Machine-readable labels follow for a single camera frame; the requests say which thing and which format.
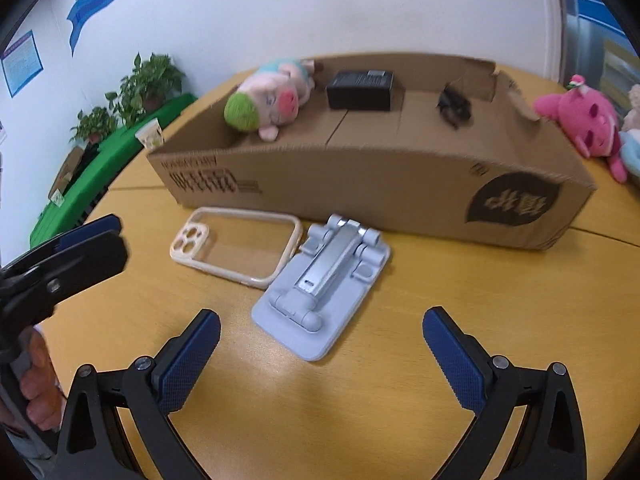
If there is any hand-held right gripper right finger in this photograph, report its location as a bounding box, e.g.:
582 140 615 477
422 306 587 480

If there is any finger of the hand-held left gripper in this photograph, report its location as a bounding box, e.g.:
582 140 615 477
30 231 130 306
10 214 122 267

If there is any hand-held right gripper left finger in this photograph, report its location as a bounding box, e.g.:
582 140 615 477
54 308 222 480

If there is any beige clear phone case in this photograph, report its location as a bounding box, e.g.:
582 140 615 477
169 206 302 290

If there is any grey folding phone stand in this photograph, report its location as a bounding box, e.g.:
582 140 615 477
251 213 392 362

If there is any black cable bundle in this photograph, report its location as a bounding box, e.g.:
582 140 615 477
435 82 473 131

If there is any person's left forearm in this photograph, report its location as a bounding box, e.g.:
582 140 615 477
0 422 58 466

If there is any wooden desktop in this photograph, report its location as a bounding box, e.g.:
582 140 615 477
10 52 640 480

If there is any person's left hand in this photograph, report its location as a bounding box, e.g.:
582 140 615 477
21 330 68 431

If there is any small cardboard box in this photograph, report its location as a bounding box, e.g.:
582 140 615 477
47 146 86 201

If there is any small potted green plant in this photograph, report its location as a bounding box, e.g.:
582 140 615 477
69 106 118 147

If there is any leaf print paper cup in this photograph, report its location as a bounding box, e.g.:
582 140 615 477
135 119 165 150

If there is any large potted green plant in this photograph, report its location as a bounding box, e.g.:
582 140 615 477
105 52 187 128

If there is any pig plush toy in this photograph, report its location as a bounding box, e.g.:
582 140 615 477
223 57 321 142

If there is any pink plush toy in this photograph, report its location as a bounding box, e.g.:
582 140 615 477
532 75 632 184

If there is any beige and teal plush toy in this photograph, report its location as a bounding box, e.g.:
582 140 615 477
620 85 640 178

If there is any black box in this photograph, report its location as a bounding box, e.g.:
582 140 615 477
326 70 396 112

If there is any glass door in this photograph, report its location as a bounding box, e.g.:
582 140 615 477
550 0 640 111

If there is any blue framed wall notice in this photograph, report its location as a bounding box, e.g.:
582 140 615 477
0 30 43 98

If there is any blue wave wall banner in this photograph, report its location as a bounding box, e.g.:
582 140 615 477
66 0 146 58

